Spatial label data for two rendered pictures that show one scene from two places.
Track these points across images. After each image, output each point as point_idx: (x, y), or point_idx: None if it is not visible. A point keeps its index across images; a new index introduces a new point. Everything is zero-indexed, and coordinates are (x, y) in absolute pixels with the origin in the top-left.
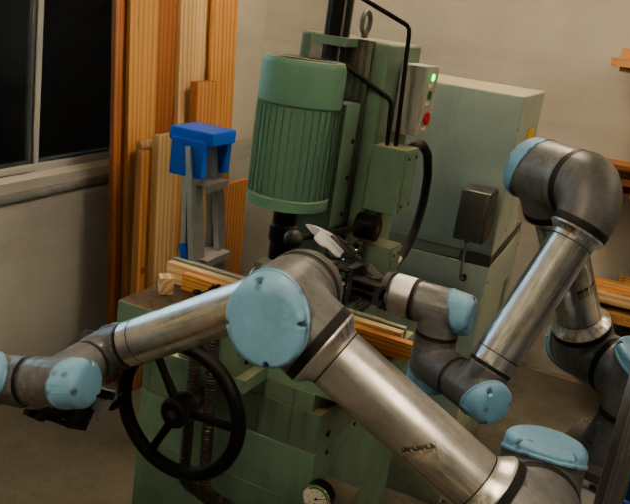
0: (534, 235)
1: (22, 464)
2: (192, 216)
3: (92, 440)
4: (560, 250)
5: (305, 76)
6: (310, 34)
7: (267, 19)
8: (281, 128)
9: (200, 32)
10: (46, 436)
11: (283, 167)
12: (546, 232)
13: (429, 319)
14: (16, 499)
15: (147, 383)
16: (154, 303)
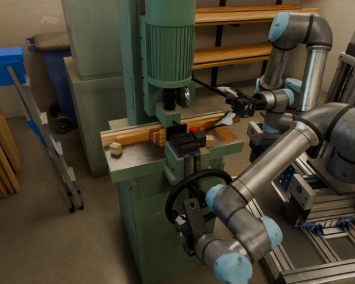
0: None
1: (3, 268)
2: (30, 104)
3: (21, 231)
4: (323, 58)
5: (191, 5)
6: None
7: None
8: (181, 40)
9: None
10: None
11: (184, 62)
12: (285, 52)
13: (282, 105)
14: (25, 283)
15: (138, 197)
16: (126, 161)
